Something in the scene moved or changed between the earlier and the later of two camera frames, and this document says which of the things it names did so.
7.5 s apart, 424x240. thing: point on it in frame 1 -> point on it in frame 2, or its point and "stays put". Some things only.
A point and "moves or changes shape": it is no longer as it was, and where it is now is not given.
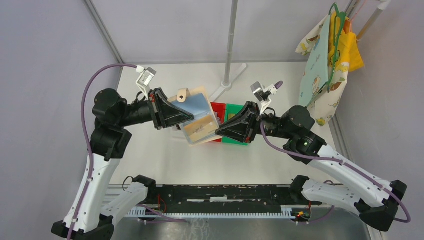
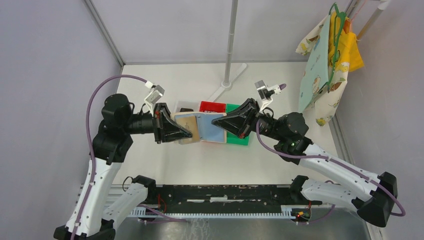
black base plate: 182,196 stays put
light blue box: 202,129 moves or changes shape
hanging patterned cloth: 324,97 stays put
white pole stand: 227,84 stays put
